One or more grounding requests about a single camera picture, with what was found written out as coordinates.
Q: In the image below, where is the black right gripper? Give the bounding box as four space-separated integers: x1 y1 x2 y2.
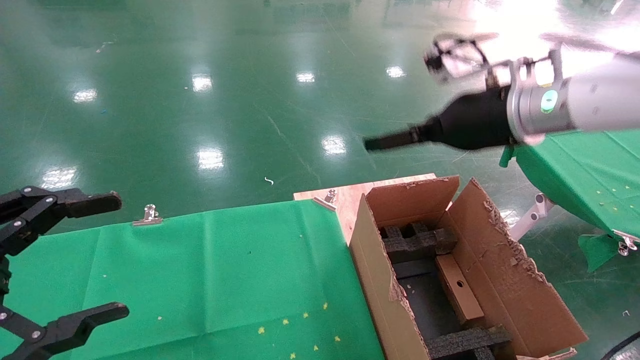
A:
363 85 512 152

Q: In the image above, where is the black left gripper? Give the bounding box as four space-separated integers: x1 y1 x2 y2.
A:
0 186 131 360

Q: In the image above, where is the small brown cardboard box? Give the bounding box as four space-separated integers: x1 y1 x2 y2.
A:
434 253 486 326

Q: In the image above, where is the large open brown carton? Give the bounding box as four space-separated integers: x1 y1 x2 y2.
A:
349 175 590 360

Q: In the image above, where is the black cross-shaped foam insert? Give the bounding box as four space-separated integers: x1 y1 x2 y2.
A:
380 221 458 265

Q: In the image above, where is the large green tablecloth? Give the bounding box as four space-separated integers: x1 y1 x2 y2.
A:
0 200 386 360

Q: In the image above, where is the white metal table leg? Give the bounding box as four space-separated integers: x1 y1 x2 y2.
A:
509 194 557 242

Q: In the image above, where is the black foam base pad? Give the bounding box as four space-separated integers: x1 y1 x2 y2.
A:
392 260 463 341

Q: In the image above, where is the green tablecloth with draped corner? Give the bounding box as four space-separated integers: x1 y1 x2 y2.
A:
499 129 640 273

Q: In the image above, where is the black foam bar insert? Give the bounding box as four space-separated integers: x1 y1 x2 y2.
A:
426 325 512 360

